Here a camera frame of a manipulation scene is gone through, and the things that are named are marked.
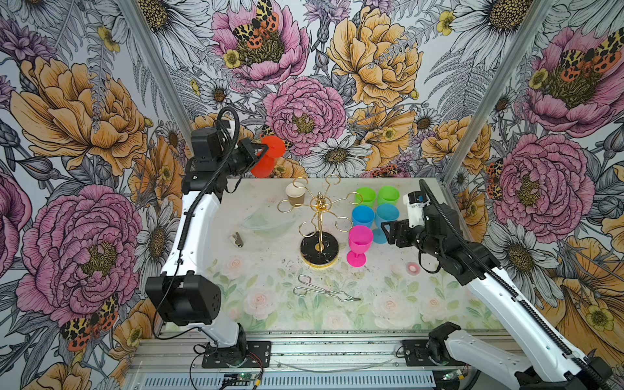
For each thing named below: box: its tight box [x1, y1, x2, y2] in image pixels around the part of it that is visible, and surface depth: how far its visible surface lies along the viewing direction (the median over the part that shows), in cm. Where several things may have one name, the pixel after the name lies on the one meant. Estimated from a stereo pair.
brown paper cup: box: [285, 182, 307, 206], surface depth 108 cm
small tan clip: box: [229, 231, 244, 248], surface depth 101 cm
